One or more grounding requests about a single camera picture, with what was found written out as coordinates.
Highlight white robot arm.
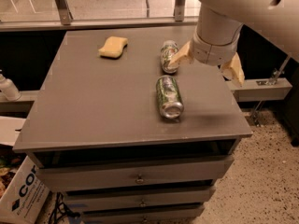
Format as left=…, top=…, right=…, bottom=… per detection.
left=168, top=0, right=299, bottom=86

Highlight grey drawer cabinet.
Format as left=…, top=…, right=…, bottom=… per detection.
left=12, top=25, right=253, bottom=224

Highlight green white can far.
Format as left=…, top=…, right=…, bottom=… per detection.
left=160, top=40, right=178, bottom=74

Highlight grey metal window frame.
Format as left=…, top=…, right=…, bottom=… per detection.
left=0, top=0, right=200, bottom=32

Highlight black cables on floor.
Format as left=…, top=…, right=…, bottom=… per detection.
left=48, top=192, right=82, bottom=224

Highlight bottom grey drawer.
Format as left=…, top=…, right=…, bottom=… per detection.
left=81, top=203, right=204, bottom=224

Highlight white plastic bottle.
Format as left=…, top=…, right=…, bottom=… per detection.
left=0, top=73, right=21, bottom=101

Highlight yellow sponge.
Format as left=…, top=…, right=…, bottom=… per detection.
left=98, top=36, right=128, bottom=59

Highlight middle grey drawer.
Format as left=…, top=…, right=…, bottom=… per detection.
left=64, top=186, right=215, bottom=212

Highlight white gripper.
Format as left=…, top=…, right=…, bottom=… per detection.
left=168, top=33, right=245, bottom=87

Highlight white cardboard box blue print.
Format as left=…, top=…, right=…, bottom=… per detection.
left=0, top=157, right=50, bottom=224

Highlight grey drawer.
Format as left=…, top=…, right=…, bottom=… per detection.
left=36, top=155, right=234, bottom=192
left=64, top=186, right=215, bottom=212
left=81, top=203, right=204, bottom=224

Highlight top grey drawer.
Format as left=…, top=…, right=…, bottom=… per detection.
left=36, top=155, right=234, bottom=192

